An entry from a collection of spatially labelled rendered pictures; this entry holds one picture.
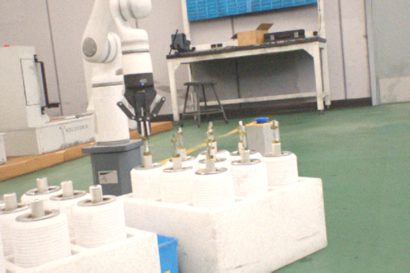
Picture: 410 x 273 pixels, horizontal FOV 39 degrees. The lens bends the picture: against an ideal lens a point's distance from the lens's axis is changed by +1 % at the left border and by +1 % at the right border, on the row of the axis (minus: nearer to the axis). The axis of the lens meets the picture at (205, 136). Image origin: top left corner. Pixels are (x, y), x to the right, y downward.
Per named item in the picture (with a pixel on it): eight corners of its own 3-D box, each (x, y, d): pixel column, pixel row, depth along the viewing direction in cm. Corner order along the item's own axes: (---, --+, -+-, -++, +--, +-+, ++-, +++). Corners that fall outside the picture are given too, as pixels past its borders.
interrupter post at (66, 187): (60, 198, 119) (58, 182, 118) (70, 195, 120) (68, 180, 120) (65, 199, 117) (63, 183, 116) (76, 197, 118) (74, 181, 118)
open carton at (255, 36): (243, 48, 642) (242, 28, 640) (275, 44, 620) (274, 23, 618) (230, 49, 617) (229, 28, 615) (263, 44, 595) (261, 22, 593)
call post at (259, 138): (255, 226, 175) (245, 125, 172) (270, 220, 180) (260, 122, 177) (272, 229, 170) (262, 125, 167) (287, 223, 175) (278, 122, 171)
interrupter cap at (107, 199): (70, 206, 110) (69, 202, 110) (104, 197, 115) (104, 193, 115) (89, 209, 104) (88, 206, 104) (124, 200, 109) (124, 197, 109)
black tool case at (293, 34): (266, 45, 618) (265, 35, 617) (305, 40, 610) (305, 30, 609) (263, 44, 585) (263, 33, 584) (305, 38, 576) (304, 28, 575)
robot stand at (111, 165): (92, 248, 169) (80, 148, 166) (115, 234, 183) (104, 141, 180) (137, 248, 164) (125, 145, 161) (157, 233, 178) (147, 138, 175)
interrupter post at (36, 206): (29, 218, 102) (26, 200, 102) (41, 215, 104) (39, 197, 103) (34, 220, 100) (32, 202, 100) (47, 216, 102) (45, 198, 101)
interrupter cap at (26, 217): (8, 220, 102) (8, 216, 102) (49, 210, 107) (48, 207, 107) (26, 225, 97) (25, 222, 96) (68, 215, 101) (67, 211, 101)
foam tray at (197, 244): (117, 265, 151) (109, 198, 149) (221, 227, 177) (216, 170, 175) (221, 296, 122) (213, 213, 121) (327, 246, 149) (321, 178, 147)
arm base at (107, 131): (93, 146, 168) (86, 88, 166) (107, 141, 177) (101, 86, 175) (121, 144, 165) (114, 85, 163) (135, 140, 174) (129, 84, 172)
